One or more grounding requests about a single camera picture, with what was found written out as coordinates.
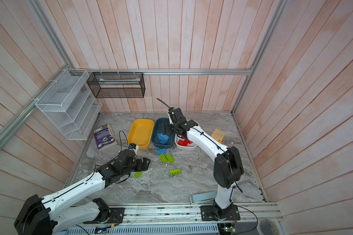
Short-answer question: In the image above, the light blue stapler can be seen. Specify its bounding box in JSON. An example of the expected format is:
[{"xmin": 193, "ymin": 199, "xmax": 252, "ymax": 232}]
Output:
[{"xmin": 190, "ymin": 192, "xmax": 217, "ymax": 204}]

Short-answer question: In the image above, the red lego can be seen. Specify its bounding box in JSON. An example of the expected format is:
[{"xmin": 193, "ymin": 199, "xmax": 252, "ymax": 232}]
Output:
[
  {"xmin": 178, "ymin": 139, "xmax": 188, "ymax": 146},
  {"xmin": 184, "ymin": 139, "xmax": 192, "ymax": 146}
]

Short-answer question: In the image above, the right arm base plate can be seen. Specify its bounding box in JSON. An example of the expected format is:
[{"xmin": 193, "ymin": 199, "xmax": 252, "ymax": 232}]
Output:
[{"xmin": 200, "ymin": 205, "xmax": 240, "ymax": 221}]

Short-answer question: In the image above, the white wire mesh shelf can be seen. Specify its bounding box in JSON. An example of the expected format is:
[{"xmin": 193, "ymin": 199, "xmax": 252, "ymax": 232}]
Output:
[{"xmin": 36, "ymin": 69, "xmax": 102, "ymax": 141}]

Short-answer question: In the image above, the aluminium back frame bar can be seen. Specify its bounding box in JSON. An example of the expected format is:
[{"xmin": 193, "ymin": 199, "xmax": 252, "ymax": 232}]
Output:
[{"xmin": 73, "ymin": 69, "xmax": 252, "ymax": 75}]

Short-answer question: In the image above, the purple book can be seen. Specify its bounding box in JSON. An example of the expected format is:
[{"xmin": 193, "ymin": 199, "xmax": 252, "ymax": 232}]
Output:
[{"xmin": 93, "ymin": 124, "xmax": 117, "ymax": 151}]

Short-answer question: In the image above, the aluminium front rail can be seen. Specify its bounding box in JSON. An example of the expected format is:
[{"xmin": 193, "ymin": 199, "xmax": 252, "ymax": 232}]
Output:
[{"xmin": 47, "ymin": 202, "xmax": 283, "ymax": 231}]

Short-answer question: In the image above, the yellow rectangular tray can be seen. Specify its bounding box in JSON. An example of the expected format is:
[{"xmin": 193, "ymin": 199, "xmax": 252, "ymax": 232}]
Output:
[{"xmin": 127, "ymin": 118, "xmax": 155, "ymax": 150}]

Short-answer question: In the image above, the dark teal rectangular tray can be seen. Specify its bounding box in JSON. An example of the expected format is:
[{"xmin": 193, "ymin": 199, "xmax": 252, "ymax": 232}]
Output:
[{"xmin": 151, "ymin": 117, "xmax": 176, "ymax": 149}]

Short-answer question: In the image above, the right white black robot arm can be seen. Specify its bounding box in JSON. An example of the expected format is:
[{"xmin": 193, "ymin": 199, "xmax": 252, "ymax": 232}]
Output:
[{"xmin": 163, "ymin": 107, "xmax": 244, "ymax": 221}]

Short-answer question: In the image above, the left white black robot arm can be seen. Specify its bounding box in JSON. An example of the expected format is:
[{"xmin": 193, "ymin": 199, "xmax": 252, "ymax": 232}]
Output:
[{"xmin": 14, "ymin": 148, "xmax": 151, "ymax": 235}]

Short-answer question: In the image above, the yellow calculator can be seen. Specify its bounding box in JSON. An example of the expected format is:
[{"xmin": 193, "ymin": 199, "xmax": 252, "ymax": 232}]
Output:
[{"xmin": 210, "ymin": 128, "xmax": 226, "ymax": 143}]

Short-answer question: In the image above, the white rectangular tray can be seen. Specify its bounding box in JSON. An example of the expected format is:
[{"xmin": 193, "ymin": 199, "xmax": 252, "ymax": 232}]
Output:
[{"xmin": 175, "ymin": 134, "xmax": 197, "ymax": 150}]

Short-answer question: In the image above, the green lego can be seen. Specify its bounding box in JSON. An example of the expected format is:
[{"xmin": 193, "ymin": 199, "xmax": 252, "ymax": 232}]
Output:
[
  {"xmin": 169, "ymin": 168, "xmax": 181, "ymax": 176},
  {"xmin": 159, "ymin": 153, "xmax": 168, "ymax": 164},
  {"xmin": 166, "ymin": 154, "xmax": 175, "ymax": 164},
  {"xmin": 134, "ymin": 171, "xmax": 143, "ymax": 178}
]

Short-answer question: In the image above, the black mesh basket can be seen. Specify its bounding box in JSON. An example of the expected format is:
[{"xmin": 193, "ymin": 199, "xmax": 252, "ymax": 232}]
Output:
[{"xmin": 87, "ymin": 71, "xmax": 146, "ymax": 99}]

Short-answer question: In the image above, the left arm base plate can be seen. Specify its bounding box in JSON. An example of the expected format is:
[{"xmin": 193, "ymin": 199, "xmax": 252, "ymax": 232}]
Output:
[{"xmin": 83, "ymin": 208, "xmax": 125, "ymax": 224}]

